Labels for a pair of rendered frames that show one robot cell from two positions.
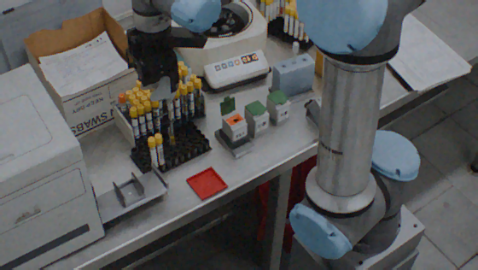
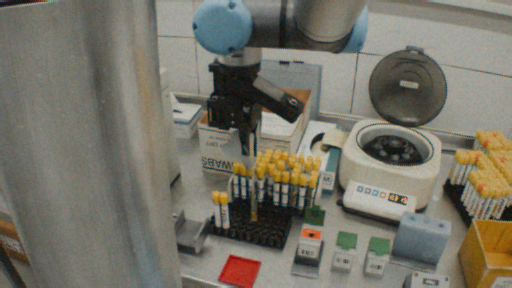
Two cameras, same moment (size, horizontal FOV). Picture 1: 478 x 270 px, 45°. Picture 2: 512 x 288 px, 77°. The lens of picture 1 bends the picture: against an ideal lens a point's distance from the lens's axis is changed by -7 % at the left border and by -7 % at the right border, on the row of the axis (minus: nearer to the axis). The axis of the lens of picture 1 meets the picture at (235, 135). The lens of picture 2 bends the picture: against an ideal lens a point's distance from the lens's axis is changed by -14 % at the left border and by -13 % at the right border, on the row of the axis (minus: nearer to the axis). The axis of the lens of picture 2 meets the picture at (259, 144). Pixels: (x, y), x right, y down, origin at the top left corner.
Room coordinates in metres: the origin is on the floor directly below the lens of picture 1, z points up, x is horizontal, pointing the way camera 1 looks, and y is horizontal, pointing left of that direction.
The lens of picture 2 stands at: (0.60, -0.33, 1.46)
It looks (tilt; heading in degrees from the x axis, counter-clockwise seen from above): 32 degrees down; 52
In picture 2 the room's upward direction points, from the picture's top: straight up
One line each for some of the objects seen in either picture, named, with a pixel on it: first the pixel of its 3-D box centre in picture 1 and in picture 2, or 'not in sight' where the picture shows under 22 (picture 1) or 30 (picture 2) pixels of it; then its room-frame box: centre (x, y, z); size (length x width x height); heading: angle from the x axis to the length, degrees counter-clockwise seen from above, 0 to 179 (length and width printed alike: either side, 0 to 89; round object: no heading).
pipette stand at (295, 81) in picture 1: (293, 78); (419, 240); (1.16, -0.14, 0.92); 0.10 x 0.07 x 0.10; 117
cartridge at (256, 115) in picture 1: (256, 118); (344, 251); (1.03, -0.05, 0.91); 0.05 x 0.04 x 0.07; 35
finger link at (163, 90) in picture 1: (161, 92); (236, 150); (0.93, 0.15, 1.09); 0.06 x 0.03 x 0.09; 125
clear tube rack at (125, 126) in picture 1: (160, 110); (276, 189); (1.05, 0.18, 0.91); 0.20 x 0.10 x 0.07; 125
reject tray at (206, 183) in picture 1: (206, 183); (239, 271); (0.86, 0.06, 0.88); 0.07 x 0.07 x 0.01; 35
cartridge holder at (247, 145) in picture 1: (234, 137); (308, 253); (0.99, 0.00, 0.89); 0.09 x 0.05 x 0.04; 35
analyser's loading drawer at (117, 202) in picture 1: (120, 196); (159, 221); (0.78, 0.24, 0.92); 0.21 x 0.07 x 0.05; 125
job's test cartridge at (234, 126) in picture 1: (234, 128); (310, 244); (0.99, 0.00, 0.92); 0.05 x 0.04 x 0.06; 35
